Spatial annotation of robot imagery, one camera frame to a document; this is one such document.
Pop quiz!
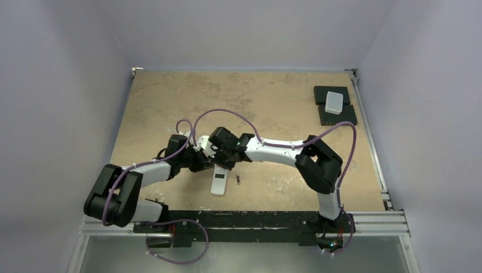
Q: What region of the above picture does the black tray front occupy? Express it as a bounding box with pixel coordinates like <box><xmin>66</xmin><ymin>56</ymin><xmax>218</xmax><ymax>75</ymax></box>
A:
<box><xmin>318</xmin><ymin>105</ymin><xmax>358</xmax><ymax>126</ymax></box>

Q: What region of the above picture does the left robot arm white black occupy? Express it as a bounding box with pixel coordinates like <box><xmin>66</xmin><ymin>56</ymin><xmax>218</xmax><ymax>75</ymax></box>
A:
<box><xmin>84</xmin><ymin>134</ymin><xmax>214</xmax><ymax>233</ymax></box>

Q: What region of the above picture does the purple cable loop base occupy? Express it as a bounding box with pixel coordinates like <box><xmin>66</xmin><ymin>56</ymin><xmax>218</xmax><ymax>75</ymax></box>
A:
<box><xmin>318</xmin><ymin>210</ymin><xmax>356</xmax><ymax>256</ymax></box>
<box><xmin>142</xmin><ymin>219</ymin><xmax>210</xmax><ymax>265</ymax></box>

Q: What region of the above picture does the white plastic box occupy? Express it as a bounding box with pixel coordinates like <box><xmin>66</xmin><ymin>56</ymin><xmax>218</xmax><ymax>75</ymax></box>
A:
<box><xmin>325</xmin><ymin>92</ymin><xmax>344</xmax><ymax>115</ymax></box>

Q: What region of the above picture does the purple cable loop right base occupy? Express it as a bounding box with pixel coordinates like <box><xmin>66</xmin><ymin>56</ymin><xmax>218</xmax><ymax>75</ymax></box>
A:
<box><xmin>318</xmin><ymin>210</ymin><xmax>356</xmax><ymax>256</ymax></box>

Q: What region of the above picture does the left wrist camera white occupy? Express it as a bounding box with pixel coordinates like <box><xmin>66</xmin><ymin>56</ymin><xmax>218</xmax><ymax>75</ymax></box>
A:
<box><xmin>178</xmin><ymin>130</ymin><xmax>193</xmax><ymax>139</ymax></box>

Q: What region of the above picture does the white remote control red face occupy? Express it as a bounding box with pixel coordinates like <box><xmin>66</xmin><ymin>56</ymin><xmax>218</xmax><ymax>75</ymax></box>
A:
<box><xmin>210</xmin><ymin>165</ymin><xmax>229</xmax><ymax>196</ymax></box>

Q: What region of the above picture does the black tray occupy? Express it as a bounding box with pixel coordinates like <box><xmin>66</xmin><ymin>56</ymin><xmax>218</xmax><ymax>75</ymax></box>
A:
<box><xmin>318</xmin><ymin>105</ymin><xmax>358</xmax><ymax>126</ymax></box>
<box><xmin>313</xmin><ymin>85</ymin><xmax>351</xmax><ymax>106</ymax></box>

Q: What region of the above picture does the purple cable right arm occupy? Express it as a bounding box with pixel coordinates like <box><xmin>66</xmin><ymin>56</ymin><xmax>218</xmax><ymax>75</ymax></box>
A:
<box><xmin>190</xmin><ymin>108</ymin><xmax>358</xmax><ymax>212</ymax></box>

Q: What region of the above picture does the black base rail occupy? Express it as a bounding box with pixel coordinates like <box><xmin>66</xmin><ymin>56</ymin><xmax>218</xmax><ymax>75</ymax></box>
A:
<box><xmin>133</xmin><ymin>210</ymin><xmax>328</xmax><ymax>246</ymax></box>

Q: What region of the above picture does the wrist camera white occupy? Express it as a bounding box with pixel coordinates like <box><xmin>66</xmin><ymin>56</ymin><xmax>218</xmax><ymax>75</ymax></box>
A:
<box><xmin>178</xmin><ymin>130</ymin><xmax>193</xmax><ymax>139</ymax></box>
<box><xmin>194</xmin><ymin>135</ymin><xmax>216</xmax><ymax>158</ymax></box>

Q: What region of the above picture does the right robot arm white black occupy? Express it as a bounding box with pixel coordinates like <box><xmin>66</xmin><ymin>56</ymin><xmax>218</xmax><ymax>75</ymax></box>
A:
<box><xmin>196</xmin><ymin>127</ymin><xmax>343</xmax><ymax>231</ymax></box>

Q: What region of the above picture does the black tray rear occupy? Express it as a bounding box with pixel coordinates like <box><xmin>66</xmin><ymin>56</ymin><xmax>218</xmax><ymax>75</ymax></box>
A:
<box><xmin>313</xmin><ymin>85</ymin><xmax>351</xmax><ymax>106</ymax></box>

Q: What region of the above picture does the aluminium frame rail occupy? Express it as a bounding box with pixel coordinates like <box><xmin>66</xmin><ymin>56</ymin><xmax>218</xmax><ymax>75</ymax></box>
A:
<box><xmin>68</xmin><ymin>70</ymin><xmax>418</xmax><ymax>272</ymax></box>

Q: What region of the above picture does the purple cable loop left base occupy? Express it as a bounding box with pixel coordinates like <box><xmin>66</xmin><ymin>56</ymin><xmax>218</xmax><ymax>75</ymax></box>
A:
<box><xmin>142</xmin><ymin>219</ymin><xmax>210</xmax><ymax>265</ymax></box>

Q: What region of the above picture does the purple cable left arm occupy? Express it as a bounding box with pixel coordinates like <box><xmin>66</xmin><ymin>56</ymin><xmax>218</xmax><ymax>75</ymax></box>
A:
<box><xmin>101</xmin><ymin>119</ymin><xmax>196</xmax><ymax>227</ymax></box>

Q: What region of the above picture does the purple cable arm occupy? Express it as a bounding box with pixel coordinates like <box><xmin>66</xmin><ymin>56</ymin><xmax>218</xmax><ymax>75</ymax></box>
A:
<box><xmin>101</xmin><ymin>119</ymin><xmax>196</xmax><ymax>227</ymax></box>
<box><xmin>190</xmin><ymin>108</ymin><xmax>358</xmax><ymax>212</ymax></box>

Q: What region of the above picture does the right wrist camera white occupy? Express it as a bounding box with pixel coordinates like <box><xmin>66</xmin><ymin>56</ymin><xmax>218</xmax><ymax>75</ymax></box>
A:
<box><xmin>194</xmin><ymin>135</ymin><xmax>216</xmax><ymax>158</ymax></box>

